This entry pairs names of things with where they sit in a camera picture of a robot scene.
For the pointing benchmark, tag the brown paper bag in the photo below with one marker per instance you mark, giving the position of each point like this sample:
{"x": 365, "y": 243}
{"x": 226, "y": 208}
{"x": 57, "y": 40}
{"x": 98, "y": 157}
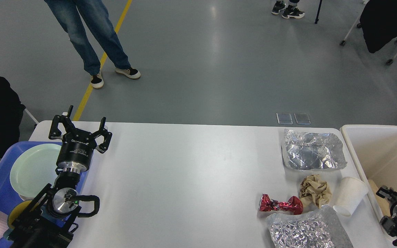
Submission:
{"x": 383, "y": 203}

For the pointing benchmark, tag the black jacket on chair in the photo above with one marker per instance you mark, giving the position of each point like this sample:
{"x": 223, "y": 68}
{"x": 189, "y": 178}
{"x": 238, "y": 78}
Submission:
{"x": 378, "y": 22}

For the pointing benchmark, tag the light green plate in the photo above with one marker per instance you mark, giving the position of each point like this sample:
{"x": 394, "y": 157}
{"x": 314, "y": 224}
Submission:
{"x": 34, "y": 168}

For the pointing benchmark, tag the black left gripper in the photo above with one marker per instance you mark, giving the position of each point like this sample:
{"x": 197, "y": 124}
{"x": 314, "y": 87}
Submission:
{"x": 76, "y": 151}

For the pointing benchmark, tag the white lid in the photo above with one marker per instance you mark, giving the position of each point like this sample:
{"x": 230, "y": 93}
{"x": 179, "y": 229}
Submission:
{"x": 350, "y": 194}

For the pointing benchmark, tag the blue plastic tray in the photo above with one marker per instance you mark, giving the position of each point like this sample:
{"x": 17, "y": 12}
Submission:
{"x": 8, "y": 196}

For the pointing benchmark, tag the red foil wrapper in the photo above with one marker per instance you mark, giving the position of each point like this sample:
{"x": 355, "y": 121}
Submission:
{"x": 293, "y": 205}

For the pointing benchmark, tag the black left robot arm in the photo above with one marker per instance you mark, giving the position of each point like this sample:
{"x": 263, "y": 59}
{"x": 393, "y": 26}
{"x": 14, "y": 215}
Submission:
{"x": 48, "y": 221}

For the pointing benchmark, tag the crumpled brown paper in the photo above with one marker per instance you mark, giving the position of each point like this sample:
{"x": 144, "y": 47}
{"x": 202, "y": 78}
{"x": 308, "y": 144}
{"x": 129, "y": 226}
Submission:
{"x": 314, "y": 190}

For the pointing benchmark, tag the dark teal mug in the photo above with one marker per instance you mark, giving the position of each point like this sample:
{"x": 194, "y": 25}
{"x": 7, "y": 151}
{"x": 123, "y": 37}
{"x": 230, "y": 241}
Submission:
{"x": 17, "y": 212}

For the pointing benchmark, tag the pink plate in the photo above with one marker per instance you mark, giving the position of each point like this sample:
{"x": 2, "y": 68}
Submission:
{"x": 25, "y": 198}

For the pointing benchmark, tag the silver foil bag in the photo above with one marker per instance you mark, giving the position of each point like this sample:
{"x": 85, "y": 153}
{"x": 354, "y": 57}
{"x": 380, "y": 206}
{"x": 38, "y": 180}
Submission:
{"x": 304, "y": 151}
{"x": 316, "y": 229}

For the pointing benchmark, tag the beige plastic bin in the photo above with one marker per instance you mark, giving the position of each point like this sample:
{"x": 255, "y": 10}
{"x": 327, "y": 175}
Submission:
{"x": 373, "y": 149}

